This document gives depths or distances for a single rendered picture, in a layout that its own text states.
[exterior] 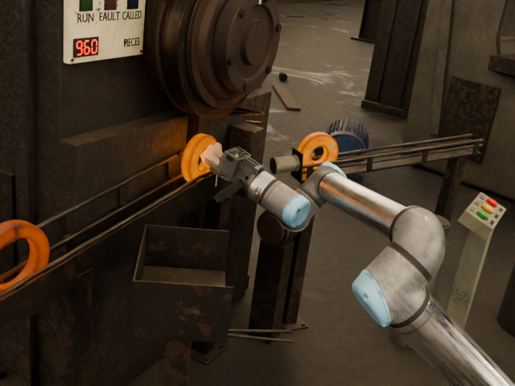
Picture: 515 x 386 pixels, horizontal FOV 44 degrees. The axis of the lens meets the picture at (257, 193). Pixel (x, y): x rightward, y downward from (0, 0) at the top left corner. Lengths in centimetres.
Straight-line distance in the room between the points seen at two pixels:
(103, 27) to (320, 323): 148
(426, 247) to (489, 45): 300
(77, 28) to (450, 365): 113
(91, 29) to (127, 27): 13
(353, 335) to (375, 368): 20
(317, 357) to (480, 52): 253
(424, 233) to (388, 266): 11
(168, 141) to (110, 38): 38
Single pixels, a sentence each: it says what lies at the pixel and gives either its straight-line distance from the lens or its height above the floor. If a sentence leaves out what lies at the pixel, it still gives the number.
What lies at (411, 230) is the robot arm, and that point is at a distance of 140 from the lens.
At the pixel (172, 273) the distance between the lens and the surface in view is 156.
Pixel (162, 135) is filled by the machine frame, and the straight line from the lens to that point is 183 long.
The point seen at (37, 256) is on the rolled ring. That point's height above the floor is 67.
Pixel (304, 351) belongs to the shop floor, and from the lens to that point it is 240.
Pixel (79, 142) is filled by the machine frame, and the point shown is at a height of 87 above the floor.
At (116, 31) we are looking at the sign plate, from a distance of 166.
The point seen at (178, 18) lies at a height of 117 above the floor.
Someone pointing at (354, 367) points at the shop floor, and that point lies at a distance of 238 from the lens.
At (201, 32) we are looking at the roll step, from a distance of 167.
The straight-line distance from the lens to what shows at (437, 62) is 442.
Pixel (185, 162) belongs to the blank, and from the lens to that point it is 185.
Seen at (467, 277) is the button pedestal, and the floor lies 35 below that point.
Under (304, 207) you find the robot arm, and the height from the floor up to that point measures 71.
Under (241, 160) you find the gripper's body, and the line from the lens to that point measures 182.
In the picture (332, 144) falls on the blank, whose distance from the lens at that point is 224.
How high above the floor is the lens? 139
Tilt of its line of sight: 22 degrees down
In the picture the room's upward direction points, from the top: 8 degrees clockwise
